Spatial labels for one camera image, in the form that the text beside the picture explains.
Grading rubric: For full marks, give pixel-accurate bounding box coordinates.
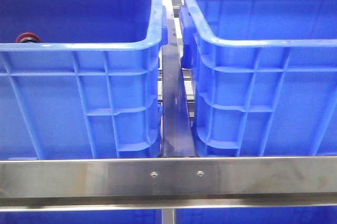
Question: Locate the red push button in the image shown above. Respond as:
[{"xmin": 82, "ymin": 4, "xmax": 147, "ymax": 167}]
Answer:
[{"xmin": 16, "ymin": 32, "xmax": 42, "ymax": 43}]

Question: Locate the steel shelf centre divider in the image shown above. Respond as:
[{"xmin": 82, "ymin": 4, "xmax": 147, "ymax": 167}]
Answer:
[{"xmin": 162, "ymin": 0, "xmax": 195, "ymax": 157}]

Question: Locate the blue crate front left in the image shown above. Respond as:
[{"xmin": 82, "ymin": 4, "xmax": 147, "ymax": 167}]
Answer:
[{"xmin": 1, "ymin": 0, "xmax": 167, "ymax": 160}]

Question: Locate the blue crate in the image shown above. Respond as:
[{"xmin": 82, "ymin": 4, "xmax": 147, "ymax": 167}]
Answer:
[
  {"xmin": 1, "ymin": 0, "xmax": 167, "ymax": 160},
  {"xmin": 181, "ymin": 0, "xmax": 336, "ymax": 157},
  {"xmin": 1, "ymin": 210, "xmax": 162, "ymax": 223},
  {"xmin": 176, "ymin": 206, "xmax": 336, "ymax": 223}
]

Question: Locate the blue crate front right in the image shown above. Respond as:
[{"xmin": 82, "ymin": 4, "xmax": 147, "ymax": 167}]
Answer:
[{"xmin": 181, "ymin": 0, "xmax": 336, "ymax": 157}]

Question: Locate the blue crate lower left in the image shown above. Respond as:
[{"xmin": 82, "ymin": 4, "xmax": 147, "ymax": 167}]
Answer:
[{"xmin": 1, "ymin": 210, "xmax": 162, "ymax": 223}]

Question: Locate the blue crate lower right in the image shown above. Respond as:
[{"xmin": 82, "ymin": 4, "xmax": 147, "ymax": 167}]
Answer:
[{"xmin": 176, "ymin": 206, "xmax": 336, "ymax": 223}]

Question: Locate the steel shelf front rail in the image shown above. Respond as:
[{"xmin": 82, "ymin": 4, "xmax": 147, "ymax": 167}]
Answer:
[{"xmin": 1, "ymin": 156, "xmax": 336, "ymax": 211}]

